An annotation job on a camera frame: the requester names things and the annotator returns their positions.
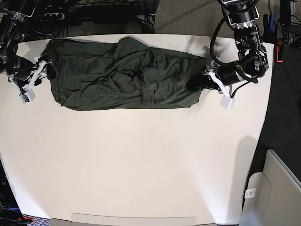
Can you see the grey plastic bin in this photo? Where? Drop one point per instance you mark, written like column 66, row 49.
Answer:
column 273, row 196

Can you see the dark green long-sleeve shirt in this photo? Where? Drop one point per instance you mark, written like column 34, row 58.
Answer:
column 124, row 75

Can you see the black table leg frame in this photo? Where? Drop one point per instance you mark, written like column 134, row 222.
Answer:
column 146, row 15

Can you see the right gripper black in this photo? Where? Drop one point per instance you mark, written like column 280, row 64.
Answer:
column 21, row 70

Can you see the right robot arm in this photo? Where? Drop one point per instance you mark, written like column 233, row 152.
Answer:
column 13, row 28

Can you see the black electronics box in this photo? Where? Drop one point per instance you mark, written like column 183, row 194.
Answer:
column 112, row 17

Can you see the red clamp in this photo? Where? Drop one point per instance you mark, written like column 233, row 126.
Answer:
column 279, row 50

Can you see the white power strip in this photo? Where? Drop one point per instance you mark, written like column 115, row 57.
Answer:
column 57, row 16

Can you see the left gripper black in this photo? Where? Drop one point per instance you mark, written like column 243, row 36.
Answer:
column 225, row 74

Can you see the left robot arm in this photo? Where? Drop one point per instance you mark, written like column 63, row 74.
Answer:
column 252, row 63

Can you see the black cloth pile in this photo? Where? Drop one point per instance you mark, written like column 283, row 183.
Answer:
column 281, row 130

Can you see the grey tray edge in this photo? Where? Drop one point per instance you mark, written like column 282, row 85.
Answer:
column 97, row 220

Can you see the black box with label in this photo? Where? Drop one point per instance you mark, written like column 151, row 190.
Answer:
column 8, row 217

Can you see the blue handled tool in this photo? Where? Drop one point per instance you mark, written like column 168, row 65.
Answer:
column 271, row 22

